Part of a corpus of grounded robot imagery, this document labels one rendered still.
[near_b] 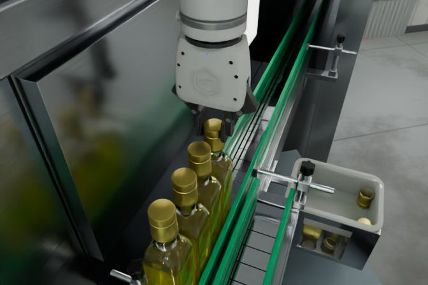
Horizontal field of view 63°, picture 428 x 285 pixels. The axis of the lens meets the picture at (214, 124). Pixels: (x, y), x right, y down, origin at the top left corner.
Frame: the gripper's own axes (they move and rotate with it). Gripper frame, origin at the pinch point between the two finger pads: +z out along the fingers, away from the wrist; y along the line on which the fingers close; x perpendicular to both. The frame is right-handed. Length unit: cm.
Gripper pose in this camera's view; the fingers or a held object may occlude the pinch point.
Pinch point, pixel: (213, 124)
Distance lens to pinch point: 54.7
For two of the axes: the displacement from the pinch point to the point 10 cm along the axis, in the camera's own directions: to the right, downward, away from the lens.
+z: 0.0, 7.8, 6.3
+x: 3.8, -5.8, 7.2
